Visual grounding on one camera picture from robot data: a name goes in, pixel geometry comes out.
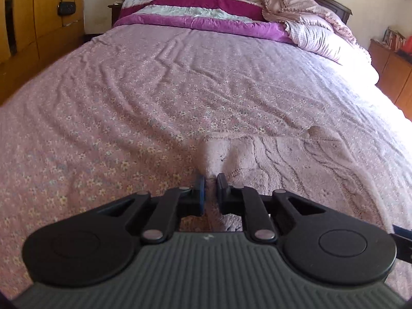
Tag magenta white striped quilt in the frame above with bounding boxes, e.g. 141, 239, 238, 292
114, 0, 292, 43

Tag brown wooden low cabinet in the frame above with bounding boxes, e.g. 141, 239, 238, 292
368, 39, 412, 120

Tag red orange curtain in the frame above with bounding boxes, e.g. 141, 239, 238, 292
398, 36, 412, 57

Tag pink cable-knit cardigan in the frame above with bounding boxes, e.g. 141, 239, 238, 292
197, 126, 391, 231

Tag pink floral bed sheet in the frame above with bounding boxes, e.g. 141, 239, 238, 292
1, 24, 411, 297

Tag books on cabinet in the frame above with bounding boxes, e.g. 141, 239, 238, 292
383, 27, 406, 51

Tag dark wooden nightstand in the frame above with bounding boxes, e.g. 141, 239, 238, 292
108, 2, 123, 27

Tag pink ruffled blanket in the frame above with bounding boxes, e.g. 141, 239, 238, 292
261, 0, 379, 85

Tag yellow wooden wardrobe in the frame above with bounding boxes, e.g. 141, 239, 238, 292
1, 0, 84, 102

